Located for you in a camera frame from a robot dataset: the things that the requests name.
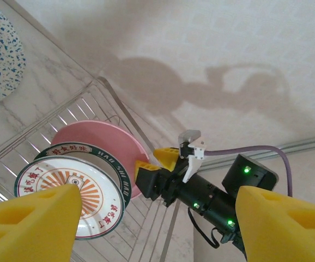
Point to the aluminium frame post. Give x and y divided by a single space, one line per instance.
296 144

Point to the white plate orange sunburst print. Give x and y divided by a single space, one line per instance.
97 196

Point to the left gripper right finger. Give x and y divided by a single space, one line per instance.
283 232

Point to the pink plate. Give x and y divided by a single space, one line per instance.
105 136

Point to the blue speckled plate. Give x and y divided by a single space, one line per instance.
2 54

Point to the plate with wide green rim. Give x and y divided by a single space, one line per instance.
73 148

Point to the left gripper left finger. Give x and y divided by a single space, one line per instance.
29 229

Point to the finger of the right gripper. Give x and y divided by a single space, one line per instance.
168 158
150 180

